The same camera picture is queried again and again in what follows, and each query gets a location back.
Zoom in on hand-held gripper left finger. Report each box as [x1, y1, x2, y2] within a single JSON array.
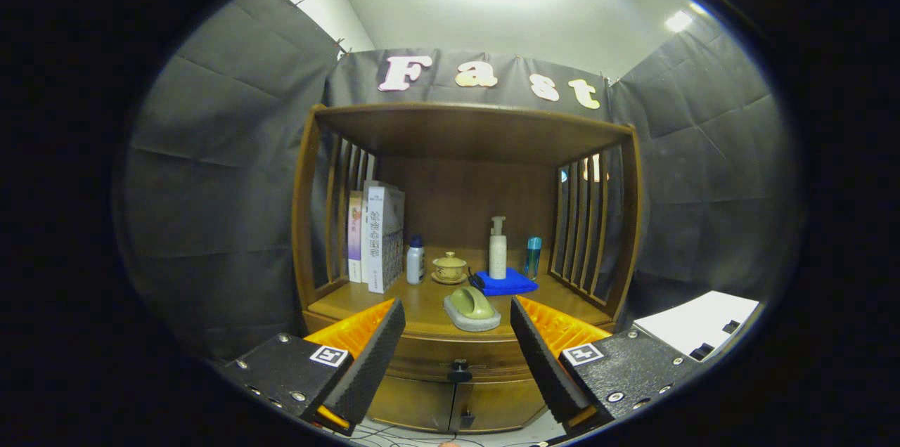
[[221, 297, 406, 436]]

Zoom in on green handled scrubbing brush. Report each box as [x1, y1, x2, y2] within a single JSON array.
[[443, 285, 502, 332]]

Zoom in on small ceiling light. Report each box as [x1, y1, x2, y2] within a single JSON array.
[[664, 9, 707, 33]]

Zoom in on black backdrop cloth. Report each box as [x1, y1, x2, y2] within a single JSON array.
[[120, 0, 802, 363]]

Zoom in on white pump bottle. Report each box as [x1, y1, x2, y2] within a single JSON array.
[[489, 216, 508, 280]]

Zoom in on white bottle with blue cap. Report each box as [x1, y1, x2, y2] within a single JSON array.
[[406, 234, 426, 285]]

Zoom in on black floor cables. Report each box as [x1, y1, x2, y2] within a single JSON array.
[[348, 419, 451, 446]]

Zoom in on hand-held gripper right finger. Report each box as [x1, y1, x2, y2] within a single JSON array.
[[509, 294, 704, 437]]

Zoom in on wooden cabinet door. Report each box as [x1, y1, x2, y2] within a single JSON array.
[[450, 377, 549, 434], [369, 375, 456, 432]]

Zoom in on thin purple book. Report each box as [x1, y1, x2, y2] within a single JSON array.
[[347, 190, 366, 284]]

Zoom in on white side cabinet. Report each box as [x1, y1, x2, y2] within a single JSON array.
[[633, 290, 761, 362]]

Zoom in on wooden drawer with black knob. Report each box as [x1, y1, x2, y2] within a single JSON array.
[[306, 324, 616, 384]]

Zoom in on yellow lidded teacup with saucer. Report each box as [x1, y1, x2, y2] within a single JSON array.
[[430, 251, 469, 285]]

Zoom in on clear blue bottle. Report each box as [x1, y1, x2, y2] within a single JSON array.
[[525, 236, 543, 281]]

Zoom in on thick white book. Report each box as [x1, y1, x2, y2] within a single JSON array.
[[362, 181, 406, 294]]

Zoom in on wooden cabinet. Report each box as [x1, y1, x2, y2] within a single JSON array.
[[292, 103, 644, 434]]

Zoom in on wooden countertop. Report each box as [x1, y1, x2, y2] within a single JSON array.
[[307, 247, 619, 342]]

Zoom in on folded blue cloth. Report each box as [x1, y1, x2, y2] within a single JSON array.
[[469, 266, 540, 297]]

